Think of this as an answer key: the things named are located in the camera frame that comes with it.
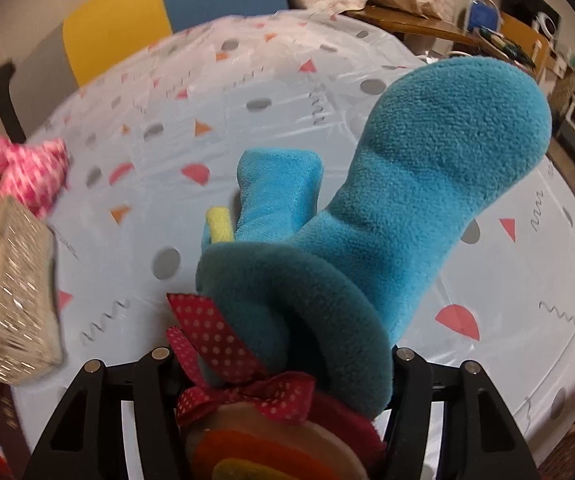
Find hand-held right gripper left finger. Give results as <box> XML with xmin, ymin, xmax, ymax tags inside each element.
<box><xmin>22</xmin><ymin>347</ymin><xmax>188</xmax><ymax>480</ymax></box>

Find grey yellow blue chair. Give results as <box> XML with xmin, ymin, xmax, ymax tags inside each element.
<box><xmin>0</xmin><ymin>0</ymin><xmax>293</xmax><ymax>143</ymax></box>

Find large blue plush toy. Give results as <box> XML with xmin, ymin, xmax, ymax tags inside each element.
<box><xmin>167</xmin><ymin>57</ymin><xmax>553</xmax><ymax>480</ymax></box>

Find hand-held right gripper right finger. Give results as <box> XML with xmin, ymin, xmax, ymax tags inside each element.
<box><xmin>385</xmin><ymin>345</ymin><xmax>541</xmax><ymax>480</ymax></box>

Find blue folding chair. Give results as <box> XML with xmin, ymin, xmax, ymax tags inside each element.
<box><xmin>465</xmin><ymin>0</ymin><xmax>501</xmax><ymax>36</ymax></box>

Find pink spotted plush toy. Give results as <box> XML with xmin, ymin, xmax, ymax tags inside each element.
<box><xmin>0</xmin><ymin>135</ymin><xmax>70</xmax><ymax>226</ymax></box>

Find black monitor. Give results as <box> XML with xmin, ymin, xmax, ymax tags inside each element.
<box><xmin>505</xmin><ymin>0</ymin><xmax>563</xmax><ymax>36</ymax></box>

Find ornate metallic tissue box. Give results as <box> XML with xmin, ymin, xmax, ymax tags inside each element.
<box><xmin>0</xmin><ymin>195</ymin><xmax>65</xmax><ymax>386</ymax></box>

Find white round fan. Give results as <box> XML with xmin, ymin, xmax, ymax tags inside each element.
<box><xmin>532</xmin><ymin>12</ymin><xmax>561</xmax><ymax>41</ymax></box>

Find wooden side desk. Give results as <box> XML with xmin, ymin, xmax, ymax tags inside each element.
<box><xmin>342</xmin><ymin>5</ymin><xmax>478</xmax><ymax>53</ymax></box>

